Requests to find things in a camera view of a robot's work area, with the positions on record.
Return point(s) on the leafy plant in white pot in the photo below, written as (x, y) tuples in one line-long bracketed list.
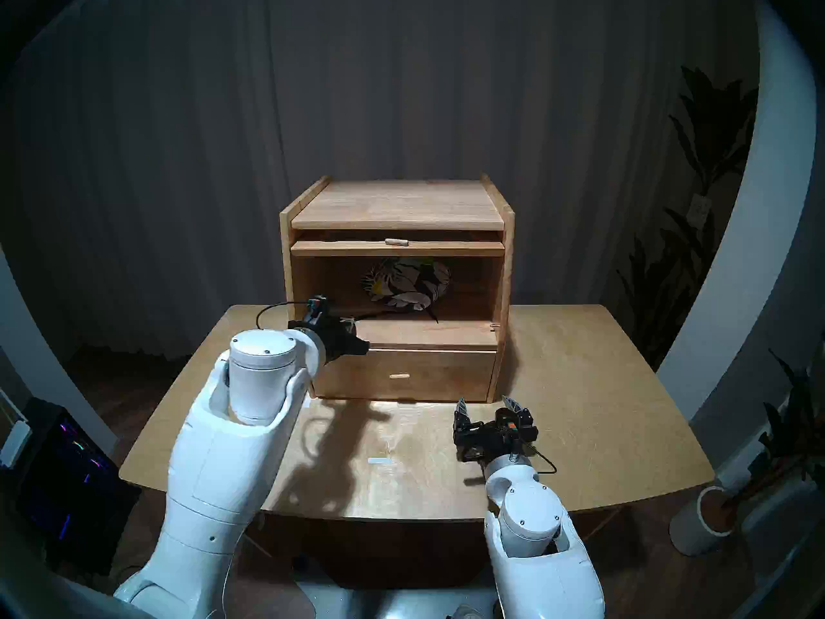
[(793, 431)]

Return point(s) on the black computer tower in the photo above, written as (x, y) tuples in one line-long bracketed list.
[(71, 489)]

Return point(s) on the white curved arch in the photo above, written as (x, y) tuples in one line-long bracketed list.
[(32, 353), (741, 269)]

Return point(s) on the grey pleated curtain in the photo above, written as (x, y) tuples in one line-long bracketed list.
[(193, 173)]

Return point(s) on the white round plant pot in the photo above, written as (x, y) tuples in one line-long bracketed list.
[(693, 527)]

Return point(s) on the wooden drawer with knob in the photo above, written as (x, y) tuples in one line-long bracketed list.
[(438, 373)]

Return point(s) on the tall dark leafy plant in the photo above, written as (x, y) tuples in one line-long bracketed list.
[(709, 127)]

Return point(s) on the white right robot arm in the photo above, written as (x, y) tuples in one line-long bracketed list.
[(535, 521)]

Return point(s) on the wooden cabinet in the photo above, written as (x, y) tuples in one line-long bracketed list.
[(399, 205)]

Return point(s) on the white plant tag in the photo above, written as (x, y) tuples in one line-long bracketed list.
[(700, 210)]

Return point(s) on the white robot body shell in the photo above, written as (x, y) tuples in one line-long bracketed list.
[(387, 608)]

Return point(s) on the white flat device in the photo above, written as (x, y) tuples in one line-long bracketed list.
[(16, 447)]

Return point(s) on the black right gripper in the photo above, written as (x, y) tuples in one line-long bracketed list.
[(493, 437)]

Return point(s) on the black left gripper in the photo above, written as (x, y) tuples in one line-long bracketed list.
[(325, 337)]

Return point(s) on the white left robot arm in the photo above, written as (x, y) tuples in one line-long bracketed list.
[(219, 463)]

